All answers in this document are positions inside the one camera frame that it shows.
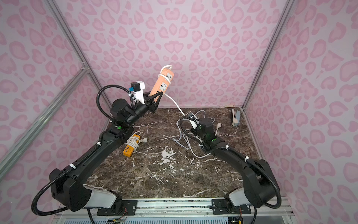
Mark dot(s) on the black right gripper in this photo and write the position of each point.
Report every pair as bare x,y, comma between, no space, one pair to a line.
199,127

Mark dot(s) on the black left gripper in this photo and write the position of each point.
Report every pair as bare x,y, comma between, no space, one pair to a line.
151,103

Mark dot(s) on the pink power strip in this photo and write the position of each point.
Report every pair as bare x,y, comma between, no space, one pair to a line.
164,80

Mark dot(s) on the yellow power strip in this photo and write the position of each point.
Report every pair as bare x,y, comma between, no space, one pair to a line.
132,144

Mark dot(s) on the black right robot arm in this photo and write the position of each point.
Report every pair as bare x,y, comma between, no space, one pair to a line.
259,186

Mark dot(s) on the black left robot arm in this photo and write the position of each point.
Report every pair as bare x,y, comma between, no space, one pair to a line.
67,185

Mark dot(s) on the grey stapler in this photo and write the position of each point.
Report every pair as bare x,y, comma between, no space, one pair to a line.
236,115

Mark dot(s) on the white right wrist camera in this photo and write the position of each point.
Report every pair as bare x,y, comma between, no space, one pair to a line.
193,119

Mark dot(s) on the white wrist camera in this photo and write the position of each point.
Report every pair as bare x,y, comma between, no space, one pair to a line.
193,119
136,90

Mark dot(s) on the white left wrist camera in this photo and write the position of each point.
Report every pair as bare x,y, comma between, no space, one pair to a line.
136,90

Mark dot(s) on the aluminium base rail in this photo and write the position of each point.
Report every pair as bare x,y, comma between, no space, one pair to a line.
181,211

